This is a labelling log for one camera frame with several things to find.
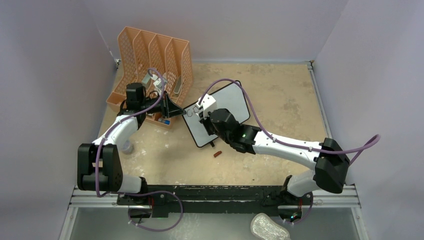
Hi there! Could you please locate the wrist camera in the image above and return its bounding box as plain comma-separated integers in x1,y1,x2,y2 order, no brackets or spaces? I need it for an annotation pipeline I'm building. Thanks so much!
151,75,168,95
193,94,217,119

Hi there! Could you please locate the purple cable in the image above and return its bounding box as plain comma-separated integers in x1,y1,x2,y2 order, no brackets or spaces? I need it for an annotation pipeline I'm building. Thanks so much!
198,78,382,167
94,67,184,233

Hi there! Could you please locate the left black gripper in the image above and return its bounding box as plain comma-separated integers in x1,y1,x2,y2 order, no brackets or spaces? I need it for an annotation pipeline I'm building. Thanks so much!
140,91,186,119

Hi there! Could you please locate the peach plastic file organizer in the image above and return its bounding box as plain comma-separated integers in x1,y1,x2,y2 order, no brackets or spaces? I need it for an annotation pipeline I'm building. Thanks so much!
106,26,194,113

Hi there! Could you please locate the silver foil pouch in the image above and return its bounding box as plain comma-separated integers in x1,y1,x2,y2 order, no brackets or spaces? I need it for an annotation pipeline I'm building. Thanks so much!
250,213,291,240

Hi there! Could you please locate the black framed whiteboard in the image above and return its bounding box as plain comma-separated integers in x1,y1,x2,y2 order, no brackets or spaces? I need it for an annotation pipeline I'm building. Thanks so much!
182,83,251,148

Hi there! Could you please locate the aluminium frame rail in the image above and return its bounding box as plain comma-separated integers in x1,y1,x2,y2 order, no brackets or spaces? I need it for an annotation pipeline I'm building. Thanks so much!
341,184,362,209

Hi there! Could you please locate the grey eraser block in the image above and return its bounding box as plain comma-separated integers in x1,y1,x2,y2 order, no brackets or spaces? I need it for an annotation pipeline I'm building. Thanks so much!
141,71,152,89

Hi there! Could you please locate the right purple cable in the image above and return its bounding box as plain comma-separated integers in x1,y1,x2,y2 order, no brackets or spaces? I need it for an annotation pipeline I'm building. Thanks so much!
198,78,382,167

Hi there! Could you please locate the grey rounded case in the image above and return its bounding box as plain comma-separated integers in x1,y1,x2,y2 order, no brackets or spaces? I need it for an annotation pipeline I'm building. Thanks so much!
173,76,182,95

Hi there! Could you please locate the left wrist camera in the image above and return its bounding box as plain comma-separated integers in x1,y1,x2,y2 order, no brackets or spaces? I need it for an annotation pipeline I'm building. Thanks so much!
151,75,168,95

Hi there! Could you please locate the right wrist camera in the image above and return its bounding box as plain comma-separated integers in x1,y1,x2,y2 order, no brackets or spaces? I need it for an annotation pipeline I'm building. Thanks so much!
193,94,217,119

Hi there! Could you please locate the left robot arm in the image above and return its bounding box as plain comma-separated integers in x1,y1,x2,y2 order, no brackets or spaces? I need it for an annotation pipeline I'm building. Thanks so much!
77,82,186,205

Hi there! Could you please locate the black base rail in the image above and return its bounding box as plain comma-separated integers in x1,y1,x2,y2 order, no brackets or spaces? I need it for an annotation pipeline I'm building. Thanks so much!
117,185,313,218

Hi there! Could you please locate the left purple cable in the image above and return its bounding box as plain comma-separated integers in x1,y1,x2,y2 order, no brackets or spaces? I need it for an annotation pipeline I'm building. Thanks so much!
94,67,184,233

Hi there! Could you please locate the brown marker cap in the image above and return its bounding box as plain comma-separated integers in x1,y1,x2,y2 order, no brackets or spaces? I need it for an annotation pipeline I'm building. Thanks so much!
213,151,222,158

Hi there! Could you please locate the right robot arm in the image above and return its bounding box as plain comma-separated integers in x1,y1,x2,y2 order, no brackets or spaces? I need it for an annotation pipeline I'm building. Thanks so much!
198,108,350,204

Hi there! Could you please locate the clear plastic jar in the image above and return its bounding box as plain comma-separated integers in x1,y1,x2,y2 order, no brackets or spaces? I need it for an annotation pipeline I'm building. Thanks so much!
120,140,134,155

